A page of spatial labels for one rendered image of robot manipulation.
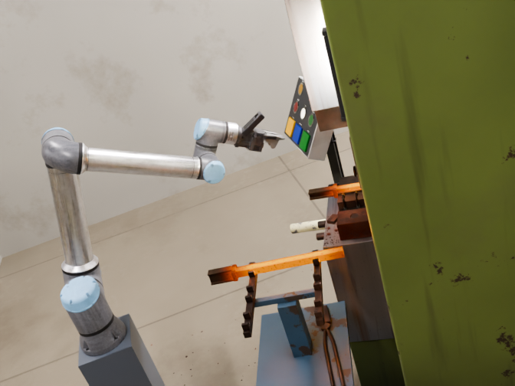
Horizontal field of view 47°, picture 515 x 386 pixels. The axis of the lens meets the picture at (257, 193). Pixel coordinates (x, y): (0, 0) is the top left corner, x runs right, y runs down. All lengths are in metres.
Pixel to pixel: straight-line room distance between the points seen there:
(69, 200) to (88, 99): 2.20
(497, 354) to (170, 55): 3.23
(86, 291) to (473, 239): 1.43
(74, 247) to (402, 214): 1.37
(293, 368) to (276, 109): 3.07
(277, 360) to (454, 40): 1.11
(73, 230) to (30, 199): 2.40
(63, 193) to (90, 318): 0.49
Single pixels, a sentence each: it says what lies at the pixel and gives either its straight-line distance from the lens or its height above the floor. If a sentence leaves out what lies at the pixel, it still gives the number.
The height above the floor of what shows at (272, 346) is 0.71.
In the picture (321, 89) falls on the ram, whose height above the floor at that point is 1.43.
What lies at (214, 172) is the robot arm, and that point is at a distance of 2.27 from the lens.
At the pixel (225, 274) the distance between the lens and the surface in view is 1.93.
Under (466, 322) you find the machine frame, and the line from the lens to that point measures 1.87.
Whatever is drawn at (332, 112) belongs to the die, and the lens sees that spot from 1.92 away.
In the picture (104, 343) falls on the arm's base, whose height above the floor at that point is 0.64.
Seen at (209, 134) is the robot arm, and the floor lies 1.21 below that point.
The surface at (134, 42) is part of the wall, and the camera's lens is 4.42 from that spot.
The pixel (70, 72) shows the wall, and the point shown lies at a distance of 4.47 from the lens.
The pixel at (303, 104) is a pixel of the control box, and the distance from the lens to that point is 2.63.
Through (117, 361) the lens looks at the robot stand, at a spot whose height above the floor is 0.55.
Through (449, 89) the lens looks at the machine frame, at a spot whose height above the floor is 1.50.
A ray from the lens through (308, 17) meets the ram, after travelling 1.77.
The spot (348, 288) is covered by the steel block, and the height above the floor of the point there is 0.73.
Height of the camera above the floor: 2.06
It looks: 28 degrees down
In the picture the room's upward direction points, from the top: 18 degrees counter-clockwise
